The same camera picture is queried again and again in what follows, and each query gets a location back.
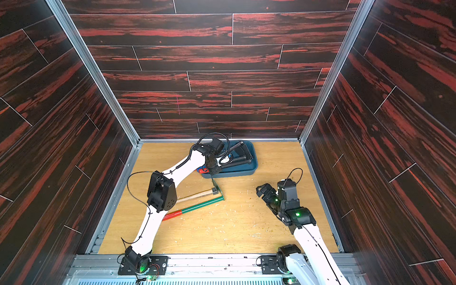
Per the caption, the green handle red tip hoe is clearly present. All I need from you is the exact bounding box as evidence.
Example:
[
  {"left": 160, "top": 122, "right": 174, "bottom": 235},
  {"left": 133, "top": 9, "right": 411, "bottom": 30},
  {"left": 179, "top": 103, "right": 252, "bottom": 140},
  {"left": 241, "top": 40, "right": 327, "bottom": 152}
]
[{"left": 163, "top": 196, "right": 224, "bottom": 221}]

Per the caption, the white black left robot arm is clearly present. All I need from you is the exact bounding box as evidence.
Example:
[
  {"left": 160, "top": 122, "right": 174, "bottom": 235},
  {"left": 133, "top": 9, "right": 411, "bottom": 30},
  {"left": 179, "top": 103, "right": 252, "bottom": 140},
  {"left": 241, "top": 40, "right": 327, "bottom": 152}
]
[{"left": 123, "top": 138, "right": 228, "bottom": 275}]

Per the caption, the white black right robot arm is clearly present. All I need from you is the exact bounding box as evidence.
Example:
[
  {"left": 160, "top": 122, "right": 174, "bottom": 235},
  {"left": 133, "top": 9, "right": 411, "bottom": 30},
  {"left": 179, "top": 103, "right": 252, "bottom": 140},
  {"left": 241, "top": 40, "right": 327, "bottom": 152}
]
[{"left": 256, "top": 178, "right": 349, "bottom": 285}]

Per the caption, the teal plastic storage box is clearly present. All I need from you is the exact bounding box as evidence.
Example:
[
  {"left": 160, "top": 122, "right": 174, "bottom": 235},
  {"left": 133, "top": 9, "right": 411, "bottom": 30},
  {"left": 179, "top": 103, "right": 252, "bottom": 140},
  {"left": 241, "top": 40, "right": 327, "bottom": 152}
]
[{"left": 196, "top": 140, "right": 258, "bottom": 179}]

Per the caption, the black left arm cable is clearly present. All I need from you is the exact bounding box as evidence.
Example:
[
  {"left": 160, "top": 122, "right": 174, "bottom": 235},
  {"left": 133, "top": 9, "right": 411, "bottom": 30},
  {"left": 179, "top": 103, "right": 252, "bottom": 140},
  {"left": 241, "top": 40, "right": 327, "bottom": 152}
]
[{"left": 120, "top": 132, "right": 232, "bottom": 247}]

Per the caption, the wooden handle hammer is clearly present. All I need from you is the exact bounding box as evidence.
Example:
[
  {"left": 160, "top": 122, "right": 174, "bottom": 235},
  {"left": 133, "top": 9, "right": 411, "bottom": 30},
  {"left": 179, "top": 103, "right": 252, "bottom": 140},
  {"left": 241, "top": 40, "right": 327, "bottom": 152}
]
[{"left": 176, "top": 180, "right": 220, "bottom": 204}]

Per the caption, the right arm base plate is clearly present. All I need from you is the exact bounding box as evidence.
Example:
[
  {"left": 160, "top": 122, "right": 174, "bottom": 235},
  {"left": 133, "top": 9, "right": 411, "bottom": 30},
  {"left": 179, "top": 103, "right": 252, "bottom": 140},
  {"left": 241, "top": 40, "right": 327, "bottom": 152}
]
[{"left": 259, "top": 254, "right": 310, "bottom": 276}]

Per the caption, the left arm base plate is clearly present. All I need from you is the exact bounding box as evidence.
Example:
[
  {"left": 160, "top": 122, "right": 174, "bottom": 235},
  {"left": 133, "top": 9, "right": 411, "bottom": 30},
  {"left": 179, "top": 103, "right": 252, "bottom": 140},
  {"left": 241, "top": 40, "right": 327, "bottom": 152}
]
[{"left": 118, "top": 255, "right": 169, "bottom": 277}]

